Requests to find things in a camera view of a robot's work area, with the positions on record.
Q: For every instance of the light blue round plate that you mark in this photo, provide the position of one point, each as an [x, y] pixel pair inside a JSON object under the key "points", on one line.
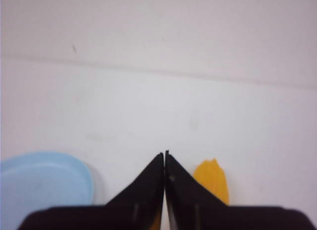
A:
{"points": [[41, 180]]}

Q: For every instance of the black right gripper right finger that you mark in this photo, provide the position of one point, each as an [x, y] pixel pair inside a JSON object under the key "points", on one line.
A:
{"points": [[192, 207]]}

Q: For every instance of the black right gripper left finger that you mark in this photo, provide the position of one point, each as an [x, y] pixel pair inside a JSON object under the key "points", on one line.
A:
{"points": [[137, 207]]}

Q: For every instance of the yellow toy corn cob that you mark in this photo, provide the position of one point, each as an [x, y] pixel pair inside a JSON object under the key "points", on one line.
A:
{"points": [[210, 175]]}

